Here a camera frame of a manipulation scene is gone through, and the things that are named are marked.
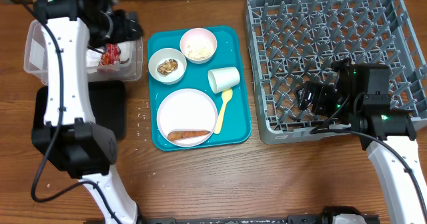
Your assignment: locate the red snack wrapper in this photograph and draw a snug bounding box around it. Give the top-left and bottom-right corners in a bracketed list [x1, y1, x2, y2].
[99, 44, 121, 66]

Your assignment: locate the white napkin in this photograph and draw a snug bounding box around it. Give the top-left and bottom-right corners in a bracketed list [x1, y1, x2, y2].
[86, 49, 103, 74]

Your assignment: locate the white bowl with food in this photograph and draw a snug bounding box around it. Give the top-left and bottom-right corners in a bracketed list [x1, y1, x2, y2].
[148, 48, 187, 85]

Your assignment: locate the pink bowl with rice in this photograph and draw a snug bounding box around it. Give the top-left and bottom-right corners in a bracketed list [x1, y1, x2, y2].
[179, 28, 218, 64]

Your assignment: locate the white paper cup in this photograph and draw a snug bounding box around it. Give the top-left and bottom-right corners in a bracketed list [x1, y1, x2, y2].
[207, 67, 240, 94]

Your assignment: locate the fried sausage stick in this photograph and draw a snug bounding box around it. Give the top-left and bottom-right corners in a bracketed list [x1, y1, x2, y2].
[167, 130, 210, 141]

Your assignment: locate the foil wrapper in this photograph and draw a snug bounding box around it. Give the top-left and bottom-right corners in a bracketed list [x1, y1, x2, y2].
[118, 41, 136, 66]

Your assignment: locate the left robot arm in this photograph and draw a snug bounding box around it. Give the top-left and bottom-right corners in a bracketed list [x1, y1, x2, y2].
[28, 0, 144, 223]

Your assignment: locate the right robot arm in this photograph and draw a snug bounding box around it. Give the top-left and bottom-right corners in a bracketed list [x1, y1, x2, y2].
[294, 59, 426, 223]

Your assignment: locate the grey dishwasher rack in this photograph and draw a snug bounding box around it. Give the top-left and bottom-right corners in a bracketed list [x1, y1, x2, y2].
[246, 0, 426, 145]

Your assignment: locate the clear plastic bin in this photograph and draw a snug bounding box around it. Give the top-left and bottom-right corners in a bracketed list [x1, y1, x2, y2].
[23, 20, 143, 85]

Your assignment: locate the black plastic tray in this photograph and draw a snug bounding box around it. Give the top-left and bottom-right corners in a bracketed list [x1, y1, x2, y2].
[31, 80, 127, 144]

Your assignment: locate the brown food scrap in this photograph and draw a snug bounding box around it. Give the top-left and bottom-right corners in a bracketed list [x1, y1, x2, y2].
[157, 59, 179, 76]

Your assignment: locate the yellow plastic spoon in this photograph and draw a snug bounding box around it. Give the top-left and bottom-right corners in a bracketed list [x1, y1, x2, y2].
[214, 88, 233, 135]

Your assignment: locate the white round plate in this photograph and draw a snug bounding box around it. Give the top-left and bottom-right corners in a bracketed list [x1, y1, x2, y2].
[156, 89, 218, 147]

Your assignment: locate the teal serving tray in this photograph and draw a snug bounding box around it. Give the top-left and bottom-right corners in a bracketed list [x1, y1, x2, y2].
[147, 26, 252, 151]

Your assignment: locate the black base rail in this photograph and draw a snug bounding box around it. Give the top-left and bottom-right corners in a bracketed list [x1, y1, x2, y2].
[83, 205, 381, 224]

